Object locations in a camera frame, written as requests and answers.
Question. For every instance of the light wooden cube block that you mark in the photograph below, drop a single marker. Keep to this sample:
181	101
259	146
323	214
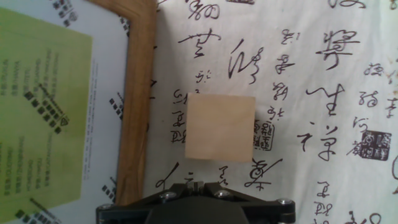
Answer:
220	127

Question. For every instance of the wooden picture frame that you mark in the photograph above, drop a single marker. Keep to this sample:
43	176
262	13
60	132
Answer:
138	109

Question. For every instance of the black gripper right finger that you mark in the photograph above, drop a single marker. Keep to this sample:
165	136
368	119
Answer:
258	207

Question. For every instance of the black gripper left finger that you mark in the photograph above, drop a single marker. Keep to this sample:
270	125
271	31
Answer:
149	202

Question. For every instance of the beige calligraphy print cloth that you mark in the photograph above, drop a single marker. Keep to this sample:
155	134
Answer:
311	93

